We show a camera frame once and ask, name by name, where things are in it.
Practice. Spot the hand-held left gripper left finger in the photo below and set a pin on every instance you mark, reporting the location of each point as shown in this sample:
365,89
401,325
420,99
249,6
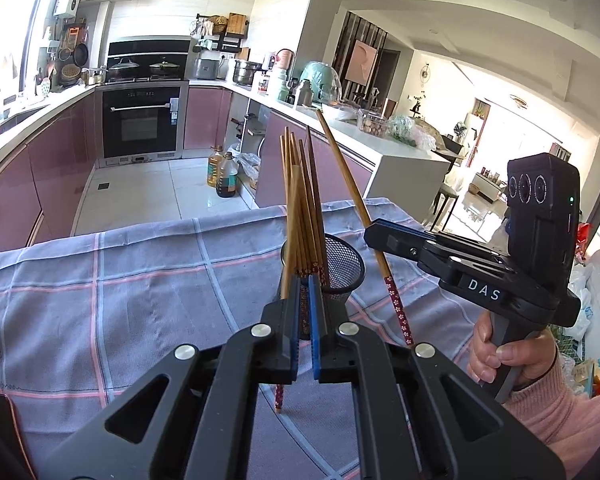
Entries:
295,330

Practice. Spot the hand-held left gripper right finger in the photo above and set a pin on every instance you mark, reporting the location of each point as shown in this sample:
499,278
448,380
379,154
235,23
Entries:
316,335

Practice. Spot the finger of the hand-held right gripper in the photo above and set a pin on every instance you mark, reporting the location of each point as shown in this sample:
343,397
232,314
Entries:
400,242

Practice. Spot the black mesh utensil holder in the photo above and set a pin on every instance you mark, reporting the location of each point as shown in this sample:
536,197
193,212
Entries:
347,270

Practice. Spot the wooden chopstick red patterned end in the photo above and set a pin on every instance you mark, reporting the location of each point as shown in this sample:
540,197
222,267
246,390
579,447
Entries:
306,185
345,170
287,152
315,185
294,220
283,170
296,155

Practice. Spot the person's right forearm pink sleeve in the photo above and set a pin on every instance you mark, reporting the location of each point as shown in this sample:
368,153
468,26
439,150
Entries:
570,420

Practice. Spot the person's right hand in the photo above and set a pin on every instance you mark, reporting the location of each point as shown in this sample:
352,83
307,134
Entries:
530,357

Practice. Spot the white plastic bags pile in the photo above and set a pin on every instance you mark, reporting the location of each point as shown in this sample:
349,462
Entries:
597,285

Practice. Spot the clear bag of greens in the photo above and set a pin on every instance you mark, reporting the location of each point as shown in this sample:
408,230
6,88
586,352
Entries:
410,132

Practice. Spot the clear food container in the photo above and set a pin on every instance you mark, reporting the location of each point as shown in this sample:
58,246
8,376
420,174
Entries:
372,122

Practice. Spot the white bowl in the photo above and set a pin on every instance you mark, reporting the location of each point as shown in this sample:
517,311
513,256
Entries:
341,113

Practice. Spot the dark cooking oil bottle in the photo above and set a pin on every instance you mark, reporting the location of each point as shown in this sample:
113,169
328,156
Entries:
227,180

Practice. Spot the grey plaid tablecloth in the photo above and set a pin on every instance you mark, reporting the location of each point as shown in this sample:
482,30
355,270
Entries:
130,310

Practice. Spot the white plastic bag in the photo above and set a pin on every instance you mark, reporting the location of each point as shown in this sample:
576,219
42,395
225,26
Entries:
245,162

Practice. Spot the yellow cooking oil bottle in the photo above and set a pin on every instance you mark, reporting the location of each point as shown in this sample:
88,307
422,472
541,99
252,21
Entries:
214,172

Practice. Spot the stainless steel thermos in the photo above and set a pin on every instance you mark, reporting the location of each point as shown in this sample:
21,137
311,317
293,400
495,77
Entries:
303,94

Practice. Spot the mint green kitchen appliance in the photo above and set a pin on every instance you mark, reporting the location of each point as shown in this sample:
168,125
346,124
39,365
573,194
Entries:
320,82

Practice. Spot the pink kettle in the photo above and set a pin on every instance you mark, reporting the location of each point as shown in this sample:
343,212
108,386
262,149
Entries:
282,60

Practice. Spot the stainless steel stock pot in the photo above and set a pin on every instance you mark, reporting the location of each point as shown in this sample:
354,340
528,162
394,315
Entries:
245,72

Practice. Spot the pink lower cabinets counter side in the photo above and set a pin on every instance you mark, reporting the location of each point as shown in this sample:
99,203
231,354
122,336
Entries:
205,117

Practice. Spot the black built-in oven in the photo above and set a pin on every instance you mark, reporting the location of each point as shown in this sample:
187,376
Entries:
140,125

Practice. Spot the silver rice cooker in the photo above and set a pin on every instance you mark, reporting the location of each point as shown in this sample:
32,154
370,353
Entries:
206,69

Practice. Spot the black lidded pot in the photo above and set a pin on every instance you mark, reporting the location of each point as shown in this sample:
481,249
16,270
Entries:
164,68

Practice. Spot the pink lower cabinets window side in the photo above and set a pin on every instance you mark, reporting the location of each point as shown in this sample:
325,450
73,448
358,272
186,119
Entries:
45,170

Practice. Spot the black lidded wok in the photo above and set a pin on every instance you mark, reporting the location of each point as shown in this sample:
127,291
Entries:
123,70

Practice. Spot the black range hood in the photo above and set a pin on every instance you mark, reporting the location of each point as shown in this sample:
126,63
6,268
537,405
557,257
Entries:
147,47

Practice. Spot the black frying pan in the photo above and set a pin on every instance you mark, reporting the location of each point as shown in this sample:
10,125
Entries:
81,55

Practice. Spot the kitchen window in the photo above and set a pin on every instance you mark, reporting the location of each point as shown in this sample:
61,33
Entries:
10,35

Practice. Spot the round wall clock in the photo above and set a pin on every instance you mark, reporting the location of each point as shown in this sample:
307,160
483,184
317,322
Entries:
425,73

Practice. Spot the framed wall picture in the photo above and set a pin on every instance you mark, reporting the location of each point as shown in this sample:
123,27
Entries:
361,62

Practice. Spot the black wall storage rack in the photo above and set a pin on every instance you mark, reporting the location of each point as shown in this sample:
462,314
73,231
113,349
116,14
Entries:
222,35

